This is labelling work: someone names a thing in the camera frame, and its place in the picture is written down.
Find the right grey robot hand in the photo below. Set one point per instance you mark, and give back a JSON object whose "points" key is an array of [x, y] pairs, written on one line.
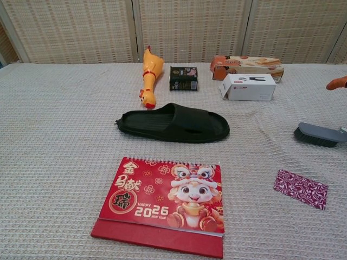
{"points": [[337, 84]]}

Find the grey cleaning brush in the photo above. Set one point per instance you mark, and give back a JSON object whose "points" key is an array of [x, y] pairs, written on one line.
{"points": [[311, 130]]}

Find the black rubber slipper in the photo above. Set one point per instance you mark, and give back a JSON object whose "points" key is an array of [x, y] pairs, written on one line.
{"points": [[189, 119]]}

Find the white cardboard product box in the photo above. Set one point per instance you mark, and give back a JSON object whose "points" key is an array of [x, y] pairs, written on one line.
{"points": [[249, 88]]}

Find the orange biscuit box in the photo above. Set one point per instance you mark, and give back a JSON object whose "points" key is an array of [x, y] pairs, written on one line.
{"points": [[244, 63]]}

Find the red patterned packet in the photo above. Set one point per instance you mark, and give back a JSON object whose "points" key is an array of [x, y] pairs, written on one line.
{"points": [[301, 189]]}

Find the yellow rubber chicken toy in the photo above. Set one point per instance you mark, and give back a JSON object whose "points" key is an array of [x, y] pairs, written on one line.
{"points": [[150, 78]]}

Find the red 2026 desk calendar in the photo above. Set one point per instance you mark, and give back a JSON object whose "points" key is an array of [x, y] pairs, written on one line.
{"points": [[162, 197]]}

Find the woven folding screen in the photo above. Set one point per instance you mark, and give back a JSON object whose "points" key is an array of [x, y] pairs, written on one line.
{"points": [[81, 27]]}

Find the beige woven tablecloth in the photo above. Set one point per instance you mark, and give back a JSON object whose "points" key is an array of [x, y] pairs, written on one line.
{"points": [[54, 135]]}

